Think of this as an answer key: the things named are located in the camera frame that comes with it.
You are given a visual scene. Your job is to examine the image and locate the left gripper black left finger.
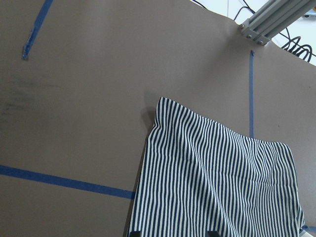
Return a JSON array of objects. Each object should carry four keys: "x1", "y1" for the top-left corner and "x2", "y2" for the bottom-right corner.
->
[{"x1": 130, "y1": 231, "x2": 140, "y2": 237}]

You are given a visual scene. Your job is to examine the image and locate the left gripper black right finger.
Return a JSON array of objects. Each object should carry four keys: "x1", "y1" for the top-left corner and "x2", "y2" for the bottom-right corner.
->
[{"x1": 207, "y1": 231, "x2": 219, "y2": 237}]

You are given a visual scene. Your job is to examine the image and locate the blue white striped polo shirt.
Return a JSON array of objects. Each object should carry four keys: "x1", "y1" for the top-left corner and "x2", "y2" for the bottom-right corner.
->
[{"x1": 129, "y1": 97, "x2": 306, "y2": 237}]

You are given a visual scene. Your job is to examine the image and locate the aluminium frame post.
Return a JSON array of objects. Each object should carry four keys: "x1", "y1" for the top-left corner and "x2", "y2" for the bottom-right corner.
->
[{"x1": 241, "y1": 0, "x2": 316, "y2": 45}]

